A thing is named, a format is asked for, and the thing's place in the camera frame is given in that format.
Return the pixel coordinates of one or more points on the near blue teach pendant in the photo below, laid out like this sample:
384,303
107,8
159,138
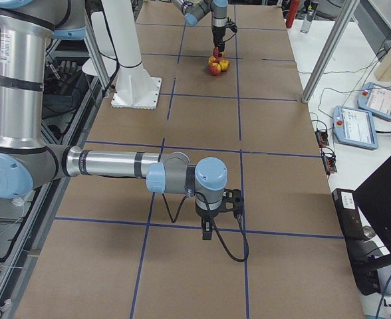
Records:
354,127

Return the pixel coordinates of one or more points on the aluminium frame post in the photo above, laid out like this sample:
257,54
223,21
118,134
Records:
331,43

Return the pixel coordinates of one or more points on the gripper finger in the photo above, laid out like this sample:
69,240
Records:
207,230
221,47
215,46

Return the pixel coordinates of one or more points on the red yellow apple front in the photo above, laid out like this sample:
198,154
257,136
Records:
214,69

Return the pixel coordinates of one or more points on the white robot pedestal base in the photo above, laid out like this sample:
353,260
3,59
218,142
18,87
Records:
134,87

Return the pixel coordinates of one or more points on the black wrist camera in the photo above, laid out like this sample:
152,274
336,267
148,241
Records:
230,24
234,201

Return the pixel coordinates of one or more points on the far blue teach pendant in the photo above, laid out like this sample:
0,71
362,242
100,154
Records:
376,98

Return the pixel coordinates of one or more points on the red yellow apple rear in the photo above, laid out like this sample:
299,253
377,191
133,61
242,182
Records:
224,65

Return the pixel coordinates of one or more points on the clear plastic bottle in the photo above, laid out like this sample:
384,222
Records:
310,13

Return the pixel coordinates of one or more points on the blue teach pendant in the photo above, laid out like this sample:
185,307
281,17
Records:
354,127
376,98

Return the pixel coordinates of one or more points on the near orange black connector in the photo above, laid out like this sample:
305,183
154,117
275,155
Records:
328,157

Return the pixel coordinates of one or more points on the black desktop computer box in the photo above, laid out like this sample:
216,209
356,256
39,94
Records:
370,268

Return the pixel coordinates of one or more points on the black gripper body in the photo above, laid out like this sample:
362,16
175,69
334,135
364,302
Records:
206,212
218,34

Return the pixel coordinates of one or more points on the orange black connector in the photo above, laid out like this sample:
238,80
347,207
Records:
322,137
328,157

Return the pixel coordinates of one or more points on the lone red yellow apple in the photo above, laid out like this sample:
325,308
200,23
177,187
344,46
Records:
218,55

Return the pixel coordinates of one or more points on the far orange black connector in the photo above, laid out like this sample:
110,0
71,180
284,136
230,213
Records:
322,137

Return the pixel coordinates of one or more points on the red fire extinguisher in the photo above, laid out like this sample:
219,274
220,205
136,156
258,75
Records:
293,8

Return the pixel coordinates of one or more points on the black computer monitor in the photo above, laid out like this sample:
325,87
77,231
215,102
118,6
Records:
373,197

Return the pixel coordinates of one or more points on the red yellow apple left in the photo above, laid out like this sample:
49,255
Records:
212,60

